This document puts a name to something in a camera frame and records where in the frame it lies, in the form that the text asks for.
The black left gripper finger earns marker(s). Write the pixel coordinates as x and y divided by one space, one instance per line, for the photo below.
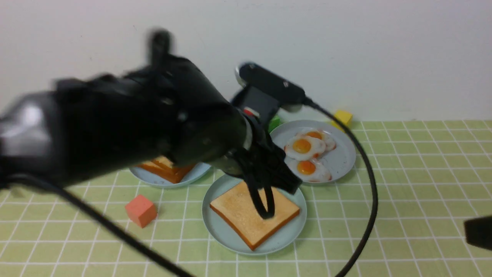
270 202
253 188

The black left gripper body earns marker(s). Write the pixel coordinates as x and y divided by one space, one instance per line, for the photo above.
257 157

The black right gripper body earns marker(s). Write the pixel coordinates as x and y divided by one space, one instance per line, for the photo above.
478 232

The fried egg front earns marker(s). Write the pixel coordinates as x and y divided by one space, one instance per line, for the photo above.
311 171

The fried egg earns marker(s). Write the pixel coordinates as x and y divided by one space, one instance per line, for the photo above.
304 148
311 171
324 136

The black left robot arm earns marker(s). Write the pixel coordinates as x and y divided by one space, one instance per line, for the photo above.
87 128

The light blue centre plate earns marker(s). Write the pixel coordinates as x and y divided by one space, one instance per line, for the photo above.
222 232

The green cube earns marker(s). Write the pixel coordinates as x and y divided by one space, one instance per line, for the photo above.
274 123

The fried egg middle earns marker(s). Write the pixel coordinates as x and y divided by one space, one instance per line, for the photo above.
304 148

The light blue bread plate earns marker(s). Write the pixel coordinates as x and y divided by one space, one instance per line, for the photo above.
154 180

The toast slice stack bottom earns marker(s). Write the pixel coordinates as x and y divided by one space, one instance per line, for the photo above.
174 175

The toast slice stack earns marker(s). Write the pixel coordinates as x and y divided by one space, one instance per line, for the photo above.
168 166
174 175

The green checkered tablecloth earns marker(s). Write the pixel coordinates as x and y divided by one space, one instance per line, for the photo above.
431 177

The fried egg rear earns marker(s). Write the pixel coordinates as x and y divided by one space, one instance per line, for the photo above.
324 136

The grey egg plate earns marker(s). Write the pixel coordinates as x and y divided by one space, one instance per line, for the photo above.
338 161

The toast slice stack top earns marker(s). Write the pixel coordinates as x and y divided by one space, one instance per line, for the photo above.
168 166

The yellow cube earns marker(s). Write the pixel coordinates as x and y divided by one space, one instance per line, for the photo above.
344 116

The orange red cube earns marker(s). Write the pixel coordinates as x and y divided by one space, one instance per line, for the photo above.
141 211

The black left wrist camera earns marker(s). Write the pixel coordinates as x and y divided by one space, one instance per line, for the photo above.
264 93

